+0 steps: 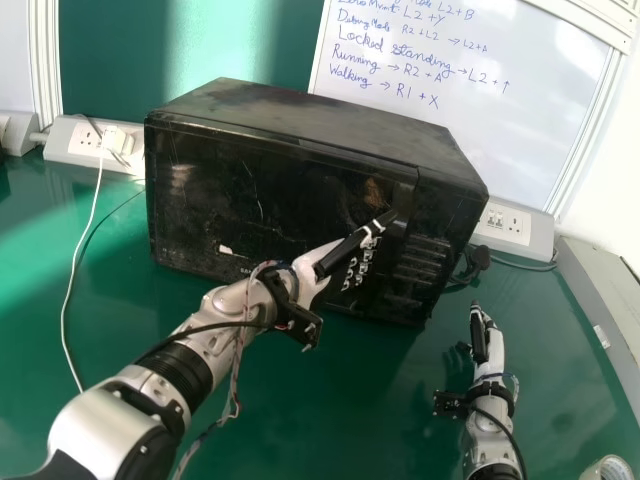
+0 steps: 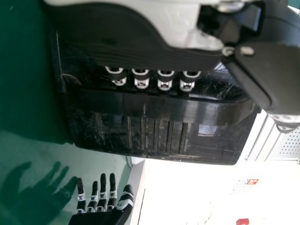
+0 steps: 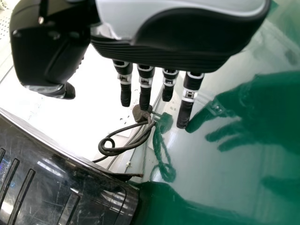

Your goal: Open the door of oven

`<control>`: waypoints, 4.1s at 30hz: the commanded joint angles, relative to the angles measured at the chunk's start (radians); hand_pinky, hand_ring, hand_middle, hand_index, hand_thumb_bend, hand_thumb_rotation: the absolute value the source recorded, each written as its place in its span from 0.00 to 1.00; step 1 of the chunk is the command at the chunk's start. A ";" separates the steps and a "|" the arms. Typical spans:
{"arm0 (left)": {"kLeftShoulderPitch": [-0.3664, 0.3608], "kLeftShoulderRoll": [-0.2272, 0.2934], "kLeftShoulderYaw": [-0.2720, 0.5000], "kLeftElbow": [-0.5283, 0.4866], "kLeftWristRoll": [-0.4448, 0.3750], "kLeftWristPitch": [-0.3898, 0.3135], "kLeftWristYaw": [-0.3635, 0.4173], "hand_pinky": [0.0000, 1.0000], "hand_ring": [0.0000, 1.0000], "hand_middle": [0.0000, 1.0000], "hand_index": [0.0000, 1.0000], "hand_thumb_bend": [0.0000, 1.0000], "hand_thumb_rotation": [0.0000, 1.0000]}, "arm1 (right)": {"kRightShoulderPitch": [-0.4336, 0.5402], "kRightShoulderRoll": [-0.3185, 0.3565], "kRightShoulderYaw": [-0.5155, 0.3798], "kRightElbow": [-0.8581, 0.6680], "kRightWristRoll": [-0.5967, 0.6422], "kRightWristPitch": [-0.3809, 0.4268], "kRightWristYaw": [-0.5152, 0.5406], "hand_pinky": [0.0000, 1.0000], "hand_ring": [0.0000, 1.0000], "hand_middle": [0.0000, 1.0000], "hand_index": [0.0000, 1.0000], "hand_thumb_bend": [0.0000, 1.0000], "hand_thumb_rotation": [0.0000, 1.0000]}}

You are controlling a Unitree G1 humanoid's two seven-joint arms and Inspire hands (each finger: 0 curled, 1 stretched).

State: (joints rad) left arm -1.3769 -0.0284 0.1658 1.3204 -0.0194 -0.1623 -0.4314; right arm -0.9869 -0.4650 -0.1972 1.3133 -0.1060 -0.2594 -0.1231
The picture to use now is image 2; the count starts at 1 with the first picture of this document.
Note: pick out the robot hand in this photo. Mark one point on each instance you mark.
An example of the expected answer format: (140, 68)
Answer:
(131, 35)
(103, 211)

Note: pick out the black oven with glass door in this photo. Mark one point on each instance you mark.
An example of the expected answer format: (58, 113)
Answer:
(164, 131)

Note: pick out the small red object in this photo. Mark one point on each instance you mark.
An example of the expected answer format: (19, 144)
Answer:
(242, 221)

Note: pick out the red and white label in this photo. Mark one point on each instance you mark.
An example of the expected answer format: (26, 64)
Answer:
(252, 181)

